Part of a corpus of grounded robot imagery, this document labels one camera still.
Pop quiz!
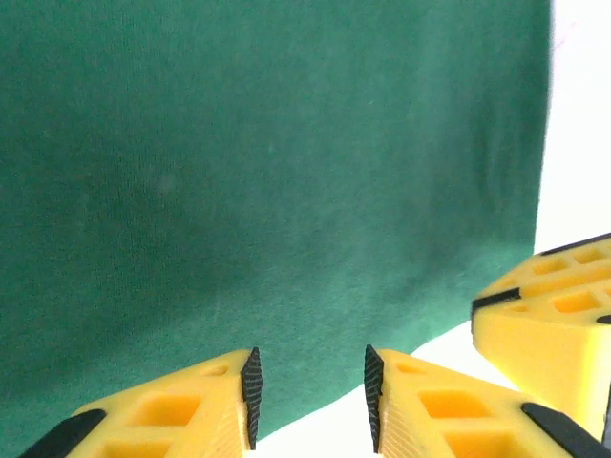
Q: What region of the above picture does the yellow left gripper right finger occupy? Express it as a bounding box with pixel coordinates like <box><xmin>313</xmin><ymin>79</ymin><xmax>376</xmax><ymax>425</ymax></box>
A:
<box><xmin>364</xmin><ymin>343</ymin><xmax>611</xmax><ymax>458</ymax></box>

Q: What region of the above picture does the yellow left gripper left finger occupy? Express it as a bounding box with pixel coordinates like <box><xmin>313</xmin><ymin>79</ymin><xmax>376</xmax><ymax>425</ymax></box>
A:
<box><xmin>18</xmin><ymin>346</ymin><xmax>263</xmax><ymax>458</ymax></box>

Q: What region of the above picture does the dark green t-shirt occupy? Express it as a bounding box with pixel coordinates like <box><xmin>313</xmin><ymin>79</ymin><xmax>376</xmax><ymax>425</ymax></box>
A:
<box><xmin>0</xmin><ymin>0</ymin><xmax>555</xmax><ymax>458</ymax></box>

